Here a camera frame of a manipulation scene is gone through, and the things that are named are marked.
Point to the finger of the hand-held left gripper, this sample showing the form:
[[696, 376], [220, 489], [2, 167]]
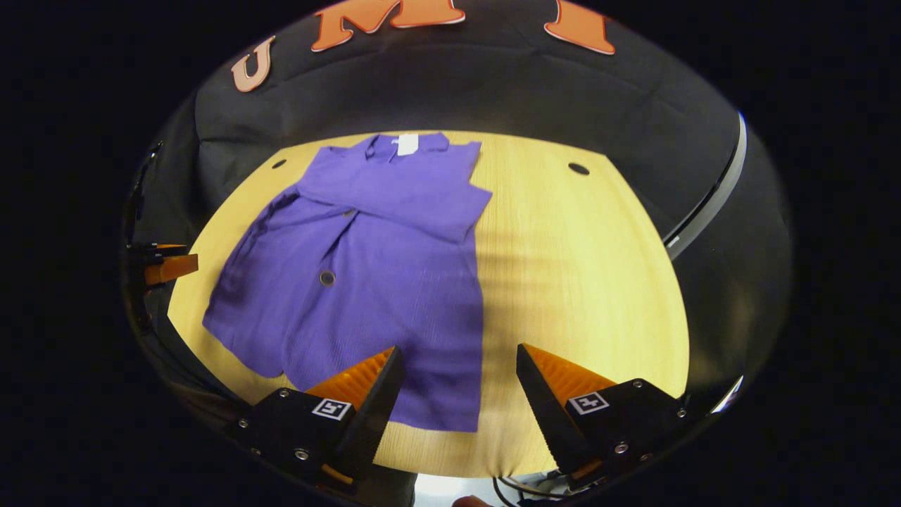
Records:
[[172, 269], [158, 250]]

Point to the grey white upright beam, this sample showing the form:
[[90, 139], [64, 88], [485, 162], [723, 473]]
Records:
[[711, 190]]

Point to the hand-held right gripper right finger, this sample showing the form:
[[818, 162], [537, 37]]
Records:
[[545, 419]]

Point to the white panel with coloured edge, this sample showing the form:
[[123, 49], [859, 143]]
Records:
[[728, 394]]

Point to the purple button shirt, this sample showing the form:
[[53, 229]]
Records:
[[394, 282]]

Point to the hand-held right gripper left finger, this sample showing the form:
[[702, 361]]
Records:
[[373, 422]]

